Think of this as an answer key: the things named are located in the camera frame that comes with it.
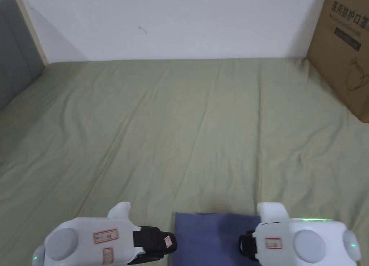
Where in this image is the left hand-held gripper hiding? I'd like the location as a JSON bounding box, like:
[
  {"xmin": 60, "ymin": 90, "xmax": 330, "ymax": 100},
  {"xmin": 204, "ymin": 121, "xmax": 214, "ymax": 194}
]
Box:
[{"xmin": 32, "ymin": 202, "xmax": 177, "ymax": 266}]

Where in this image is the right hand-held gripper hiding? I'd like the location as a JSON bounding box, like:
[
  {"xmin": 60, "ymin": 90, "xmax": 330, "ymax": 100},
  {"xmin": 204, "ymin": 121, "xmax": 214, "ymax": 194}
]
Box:
[{"xmin": 238, "ymin": 202, "xmax": 362, "ymax": 266}]

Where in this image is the dark blue garment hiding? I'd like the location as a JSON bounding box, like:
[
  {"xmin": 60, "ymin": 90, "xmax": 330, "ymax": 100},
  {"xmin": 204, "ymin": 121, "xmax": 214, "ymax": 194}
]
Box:
[{"xmin": 173, "ymin": 211, "xmax": 262, "ymax": 266}]

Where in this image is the bed with pale green sheet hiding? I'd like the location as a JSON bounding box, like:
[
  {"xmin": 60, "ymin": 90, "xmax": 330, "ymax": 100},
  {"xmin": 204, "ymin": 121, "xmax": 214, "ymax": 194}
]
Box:
[{"xmin": 0, "ymin": 57, "xmax": 369, "ymax": 266}]

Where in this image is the brown cardboard carton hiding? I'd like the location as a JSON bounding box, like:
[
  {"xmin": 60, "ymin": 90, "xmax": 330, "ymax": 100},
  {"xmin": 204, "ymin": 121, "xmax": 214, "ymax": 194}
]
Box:
[{"xmin": 306, "ymin": 0, "xmax": 369, "ymax": 124}]

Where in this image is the grey padded headboard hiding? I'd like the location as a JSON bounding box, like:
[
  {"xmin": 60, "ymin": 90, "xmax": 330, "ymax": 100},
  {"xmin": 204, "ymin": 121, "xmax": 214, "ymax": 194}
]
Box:
[{"xmin": 0, "ymin": 0, "xmax": 46, "ymax": 112}]

